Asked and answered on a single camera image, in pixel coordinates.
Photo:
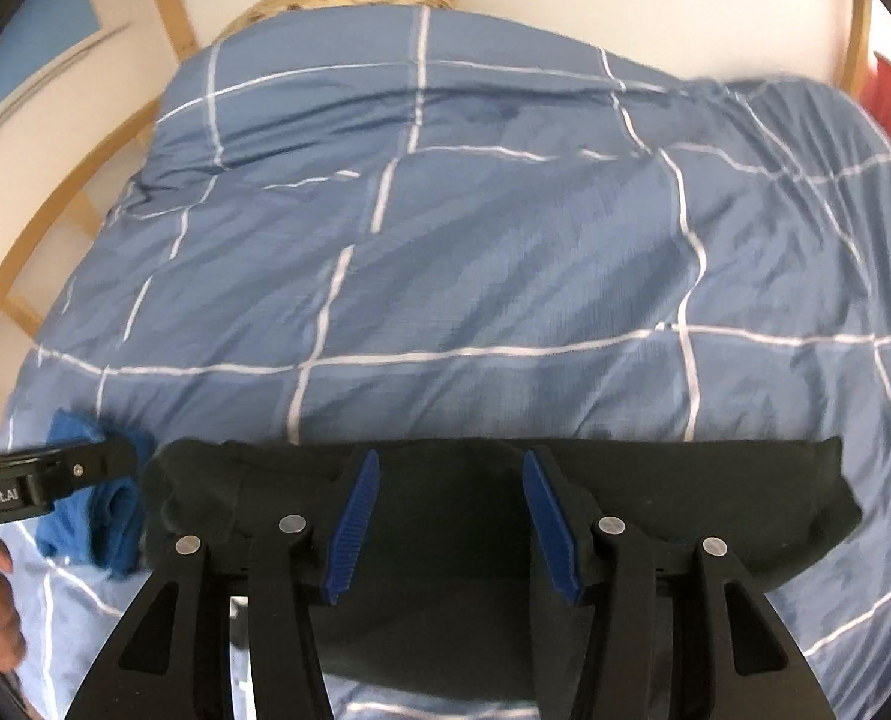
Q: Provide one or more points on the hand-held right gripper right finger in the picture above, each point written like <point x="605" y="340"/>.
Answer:
<point x="554" y="525"/>

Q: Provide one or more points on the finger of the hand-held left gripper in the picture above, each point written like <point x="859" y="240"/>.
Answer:
<point x="89" y="465"/>

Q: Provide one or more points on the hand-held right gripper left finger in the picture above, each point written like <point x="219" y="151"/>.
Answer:
<point x="351" y="517"/>

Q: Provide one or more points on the blue garment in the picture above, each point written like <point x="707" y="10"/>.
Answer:
<point x="89" y="532"/>

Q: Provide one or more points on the black pants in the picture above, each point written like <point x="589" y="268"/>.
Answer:
<point x="453" y="525"/>

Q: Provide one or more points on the blue checked blanket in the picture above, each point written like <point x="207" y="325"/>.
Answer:
<point x="490" y="240"/>

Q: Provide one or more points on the blue window blind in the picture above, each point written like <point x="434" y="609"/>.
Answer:
<point x="48" y="22"/>

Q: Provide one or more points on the wooden bunk bed frame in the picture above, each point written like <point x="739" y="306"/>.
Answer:
<point x="168" y="0"/>

